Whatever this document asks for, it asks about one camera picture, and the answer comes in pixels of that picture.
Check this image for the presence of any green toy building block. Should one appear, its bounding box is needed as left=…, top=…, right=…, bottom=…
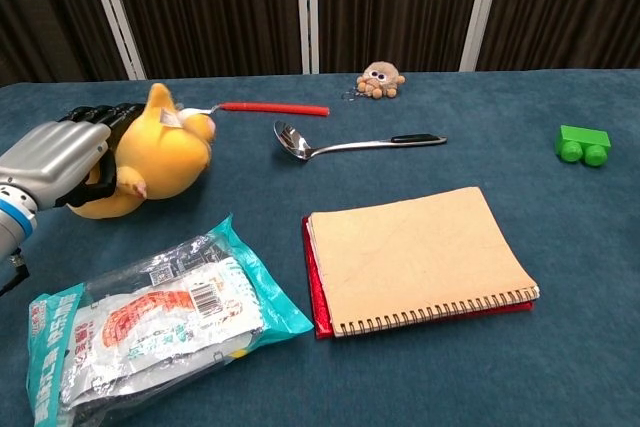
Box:
left=555, top=124, right=613, bottom=168

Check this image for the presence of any brown plush spider keychain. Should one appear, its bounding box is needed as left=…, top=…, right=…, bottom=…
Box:
left=342, top=60, right=406, bottom=102

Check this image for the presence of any spiral notebook with tan cover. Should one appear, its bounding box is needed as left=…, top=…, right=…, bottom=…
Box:
left=301, top=186, right=541, bottom=340

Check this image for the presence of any teal plastic snack bag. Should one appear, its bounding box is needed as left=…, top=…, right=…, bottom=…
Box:
left=27, top=213, right=314, bottom=427

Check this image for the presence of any yellow plush toy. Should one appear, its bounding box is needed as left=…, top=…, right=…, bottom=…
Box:
left=66, top=82, right=218, bottom=221

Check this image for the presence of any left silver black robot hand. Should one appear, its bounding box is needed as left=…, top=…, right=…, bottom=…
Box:
left=0, top=103, right=147, bottom=211

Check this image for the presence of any white partition frame post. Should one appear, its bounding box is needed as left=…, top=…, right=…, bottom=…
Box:
left=294, top=0, right=321, bottom=75
left=81, top=0, right=147, bottom=81
left=459, top=0, right=506, bottom=73

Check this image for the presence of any red handled small tool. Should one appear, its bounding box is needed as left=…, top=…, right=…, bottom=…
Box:
left=208, top=101, right=331, bottom=117

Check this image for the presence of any steel ladle with black handle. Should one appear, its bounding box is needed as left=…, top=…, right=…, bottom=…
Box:
left=273, top=120, right=448, bottom=163

